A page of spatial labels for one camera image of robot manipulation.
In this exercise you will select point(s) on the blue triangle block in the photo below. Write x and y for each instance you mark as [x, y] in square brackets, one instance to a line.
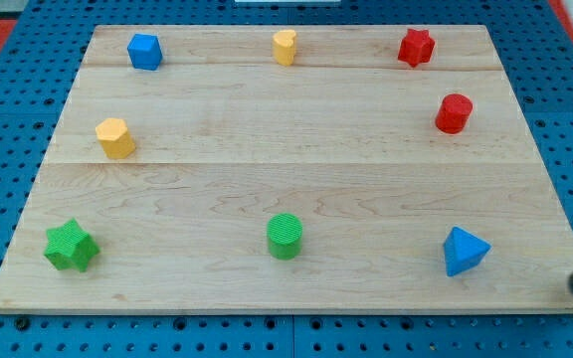
[463, 251]

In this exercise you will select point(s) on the red cylinder block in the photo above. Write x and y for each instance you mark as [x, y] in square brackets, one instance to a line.
[454, 113]

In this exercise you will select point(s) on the red star block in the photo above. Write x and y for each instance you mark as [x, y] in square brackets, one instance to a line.
[416, 47]

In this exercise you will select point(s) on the green cylinder block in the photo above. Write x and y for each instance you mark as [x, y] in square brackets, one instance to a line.
[284, 233]

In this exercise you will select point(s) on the wooden board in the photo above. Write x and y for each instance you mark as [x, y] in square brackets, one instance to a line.
[344, 138]

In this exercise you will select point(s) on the yellow heart block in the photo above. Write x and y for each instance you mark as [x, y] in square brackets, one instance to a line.
[284, 46]

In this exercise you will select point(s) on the yellow hexagon block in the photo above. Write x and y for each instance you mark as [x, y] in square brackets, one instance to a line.
[115, 139]

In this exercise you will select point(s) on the blue cube block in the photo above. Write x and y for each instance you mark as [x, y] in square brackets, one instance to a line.
[144, 52]

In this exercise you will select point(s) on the green star block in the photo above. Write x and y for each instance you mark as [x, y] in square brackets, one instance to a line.
[70, 247]

